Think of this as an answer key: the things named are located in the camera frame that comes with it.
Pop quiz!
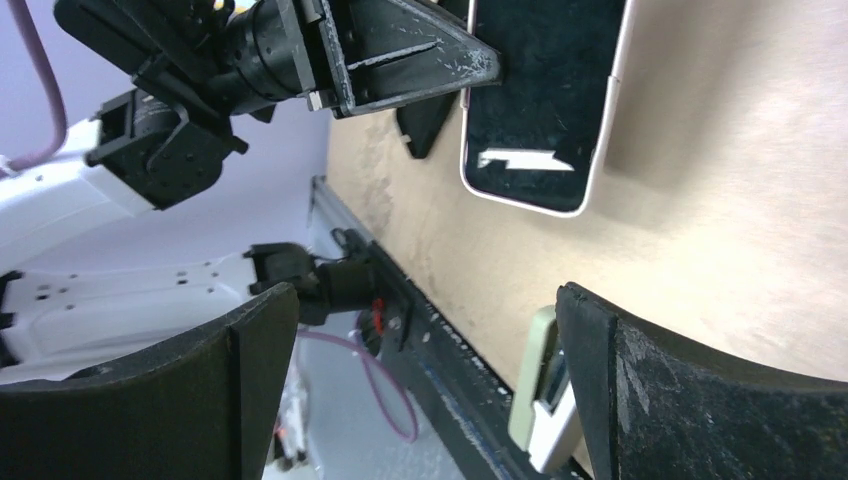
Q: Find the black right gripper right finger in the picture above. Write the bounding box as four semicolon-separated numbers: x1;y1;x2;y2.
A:
555;282;847;479

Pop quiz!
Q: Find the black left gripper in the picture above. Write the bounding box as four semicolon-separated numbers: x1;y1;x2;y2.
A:
53;0;502;210

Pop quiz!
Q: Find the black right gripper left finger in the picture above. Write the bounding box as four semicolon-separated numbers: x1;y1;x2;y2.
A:
1;284;299;479

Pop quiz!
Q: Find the black phone case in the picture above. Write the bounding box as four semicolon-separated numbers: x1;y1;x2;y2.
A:
395;92;458;159

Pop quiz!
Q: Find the white phone case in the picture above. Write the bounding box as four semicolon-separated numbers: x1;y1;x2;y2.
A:
458;0;637;219

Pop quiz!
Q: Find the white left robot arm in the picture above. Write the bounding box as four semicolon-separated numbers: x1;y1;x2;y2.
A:
1;1;502;384

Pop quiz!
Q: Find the white stapler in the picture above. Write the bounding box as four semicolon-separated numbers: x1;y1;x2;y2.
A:
507;305;583;474

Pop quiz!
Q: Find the black aluminium mounting rail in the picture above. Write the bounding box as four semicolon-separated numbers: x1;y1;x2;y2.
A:
312;176;542;479

